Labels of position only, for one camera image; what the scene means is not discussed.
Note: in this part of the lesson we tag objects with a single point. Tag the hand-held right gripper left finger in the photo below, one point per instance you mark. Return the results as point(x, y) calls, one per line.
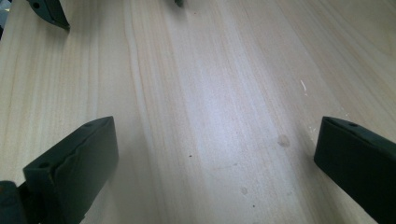
point(77, 168)

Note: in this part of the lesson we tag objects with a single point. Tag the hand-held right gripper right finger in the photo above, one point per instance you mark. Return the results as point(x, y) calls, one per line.
point(358, 161)

